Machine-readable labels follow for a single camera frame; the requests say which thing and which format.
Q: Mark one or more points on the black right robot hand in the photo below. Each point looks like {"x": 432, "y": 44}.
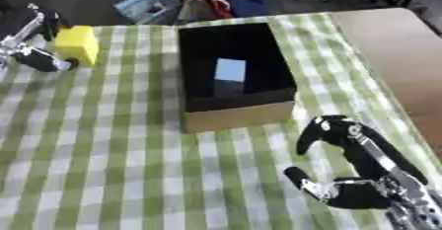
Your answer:
{"x": 362, "y": 148}

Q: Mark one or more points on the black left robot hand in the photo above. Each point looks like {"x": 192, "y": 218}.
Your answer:
{"x": 40, "y": 59}

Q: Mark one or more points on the yellow block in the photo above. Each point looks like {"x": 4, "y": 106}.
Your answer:
{"x": 77, "y": 44}

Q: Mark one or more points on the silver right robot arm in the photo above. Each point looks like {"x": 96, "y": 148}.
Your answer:
{"x": 415, "y": 204}

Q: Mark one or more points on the tan cardboard box black inside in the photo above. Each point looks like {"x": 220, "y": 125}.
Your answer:
{"x": 233, "y": 76}

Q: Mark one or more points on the light blue basket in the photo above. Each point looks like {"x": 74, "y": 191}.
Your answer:
{"x": 148, "y": 6}

